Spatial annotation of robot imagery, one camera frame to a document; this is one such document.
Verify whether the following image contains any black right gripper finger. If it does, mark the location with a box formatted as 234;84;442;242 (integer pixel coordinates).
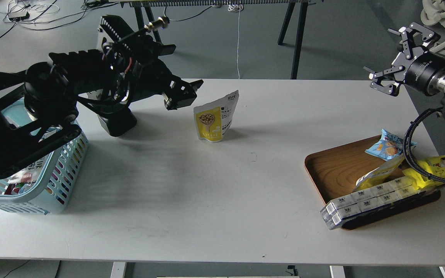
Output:
388;22;440;60
363;65;408;96

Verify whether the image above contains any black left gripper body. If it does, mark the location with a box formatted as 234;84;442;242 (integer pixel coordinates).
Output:
97;15;177;112

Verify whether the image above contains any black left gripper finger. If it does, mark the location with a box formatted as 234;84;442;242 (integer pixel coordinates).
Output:
168;78;204;97
163;93;197;110

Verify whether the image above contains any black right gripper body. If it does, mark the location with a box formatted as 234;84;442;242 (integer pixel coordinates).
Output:
400;51;445;96

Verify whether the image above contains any yellow nut snack pouch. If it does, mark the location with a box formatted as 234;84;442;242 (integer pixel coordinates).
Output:
193;90;239;142

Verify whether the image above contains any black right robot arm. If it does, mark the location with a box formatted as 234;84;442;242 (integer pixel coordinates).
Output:
365;22;445;120

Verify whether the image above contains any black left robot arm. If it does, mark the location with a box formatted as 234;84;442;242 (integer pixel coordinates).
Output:
0;15;203;179

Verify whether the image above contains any blue snack packet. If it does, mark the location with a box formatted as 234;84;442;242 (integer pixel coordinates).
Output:
364;129;404;161

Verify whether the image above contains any yellow white snack pouch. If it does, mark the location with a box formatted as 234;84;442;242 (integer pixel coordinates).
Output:
352;154;406;192

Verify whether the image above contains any bright yellow cartoon snack bag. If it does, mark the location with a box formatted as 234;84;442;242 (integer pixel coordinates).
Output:
403;156;445;189

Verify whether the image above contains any white red snack bag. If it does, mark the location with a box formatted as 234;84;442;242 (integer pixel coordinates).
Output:
4;164;42;195

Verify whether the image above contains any light blue plastic basket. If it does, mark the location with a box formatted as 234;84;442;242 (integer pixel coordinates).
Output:
0;102;89;214

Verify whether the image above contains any black barcode scanner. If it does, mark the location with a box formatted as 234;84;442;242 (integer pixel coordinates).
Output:
97;108;138;137

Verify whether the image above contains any brown wooden tray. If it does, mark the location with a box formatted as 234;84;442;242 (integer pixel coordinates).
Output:
304;135;440;209

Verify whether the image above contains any black legged background table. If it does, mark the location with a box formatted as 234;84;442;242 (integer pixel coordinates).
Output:
109;0;323;80

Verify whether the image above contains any upper white drink carton pack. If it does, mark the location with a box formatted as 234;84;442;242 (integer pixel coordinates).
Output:
320;176;420;220

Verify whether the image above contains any white drink carton pack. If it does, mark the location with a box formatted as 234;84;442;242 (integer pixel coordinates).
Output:
320;188;422;230
320;176;420;220

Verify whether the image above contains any lower white drink carton pack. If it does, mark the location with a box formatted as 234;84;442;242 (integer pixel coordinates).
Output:
320;188;422;230

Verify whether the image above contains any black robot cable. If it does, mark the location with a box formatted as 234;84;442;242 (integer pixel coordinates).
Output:
403;107;445;185

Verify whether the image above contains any white hanging cable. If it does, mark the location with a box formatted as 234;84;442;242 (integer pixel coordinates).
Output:
227;3;244;80

